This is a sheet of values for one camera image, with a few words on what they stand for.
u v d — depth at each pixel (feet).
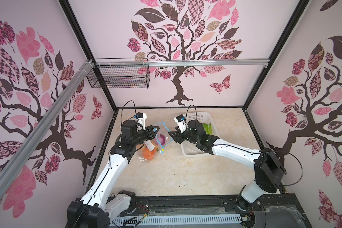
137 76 2.61
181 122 2.25
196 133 2.04
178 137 2.32
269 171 1.44
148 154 2.74
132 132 1.87
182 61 3.09
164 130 2.75
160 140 2.73
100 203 1.30
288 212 2.35
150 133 2.14
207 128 3.05
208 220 2.29
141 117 2.23
